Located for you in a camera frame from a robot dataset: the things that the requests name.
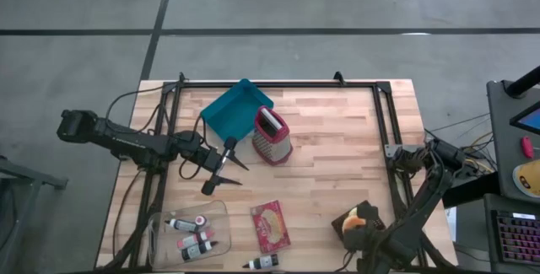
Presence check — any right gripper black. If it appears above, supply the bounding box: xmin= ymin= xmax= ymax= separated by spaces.
xmin=343 ymin=201 xmax=384 ymax=271

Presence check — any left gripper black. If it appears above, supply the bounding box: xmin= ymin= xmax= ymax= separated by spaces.
xmin=197 ymin=135 xmax=251 ymax=196

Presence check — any red steel box grater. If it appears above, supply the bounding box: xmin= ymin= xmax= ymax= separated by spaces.
xmin=251 ymin=105 xmax=294 ymax=166

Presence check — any red popcorn packet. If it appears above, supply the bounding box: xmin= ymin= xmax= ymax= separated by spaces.
xmin=250 ymin=199 xmax=292 ymax=254

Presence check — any black square mesh basket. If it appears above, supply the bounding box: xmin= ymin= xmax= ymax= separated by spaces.
xmin=331 ymin=200 xmax=387 ymax=245

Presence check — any clear plastic bin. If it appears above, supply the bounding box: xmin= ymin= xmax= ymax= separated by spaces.
xmin=148 ymin=200 xmax=233 ymax=271

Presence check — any teal plastic bin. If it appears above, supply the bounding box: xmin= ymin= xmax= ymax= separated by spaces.
xmin=200 ymin=78 xmax=274 ymax=142

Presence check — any pink food colour bottle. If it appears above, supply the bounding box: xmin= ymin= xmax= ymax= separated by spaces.
xmin=175 ymin=230 xmax=215 ymax=250

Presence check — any black keyboard tray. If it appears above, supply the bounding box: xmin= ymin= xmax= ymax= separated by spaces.
xmin=483 ymin=192 xmax=540 ymax=274

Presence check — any backlit keyboard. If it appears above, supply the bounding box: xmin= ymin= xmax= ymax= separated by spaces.
xmin=494 ymin=211 xmax=540 ymax=266

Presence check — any yellow round pad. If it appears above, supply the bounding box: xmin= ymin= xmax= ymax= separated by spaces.
xmin=512 ymin=158 xmax=540 ymax=199

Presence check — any red computer mouse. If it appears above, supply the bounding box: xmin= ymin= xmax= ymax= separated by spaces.
xmin=521 ymin=136 xmax=535 ymax=159

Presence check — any grey metal stand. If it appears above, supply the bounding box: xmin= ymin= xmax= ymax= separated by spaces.
xmin=0 ymin=154 xmax=68 ymax=274

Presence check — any black cart screen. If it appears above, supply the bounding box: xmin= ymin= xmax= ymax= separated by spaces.
xmin=509 ymin=101 xmax=540 ymax=136

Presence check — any black pole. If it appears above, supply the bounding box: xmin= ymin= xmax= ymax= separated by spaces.
xmin=505 ymin=65 xmax=540 ymax=99

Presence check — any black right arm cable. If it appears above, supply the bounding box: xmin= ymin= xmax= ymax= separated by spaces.
xmin=391 ymin=145 xmax=438 ymax=176

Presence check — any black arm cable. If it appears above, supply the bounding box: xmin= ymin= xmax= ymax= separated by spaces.
xmin=391 ymin=145 xmax=438 ymax=176
xmin=104 ymin=88 xmax=208 ymax=181

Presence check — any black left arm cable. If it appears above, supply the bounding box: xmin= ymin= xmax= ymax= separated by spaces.
xmin=104 ymin=88 xmax=208 ymax=181

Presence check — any yellow floor cable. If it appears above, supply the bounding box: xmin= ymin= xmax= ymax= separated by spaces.
xmin=462 ymin=132 xmax=499 ymax=176

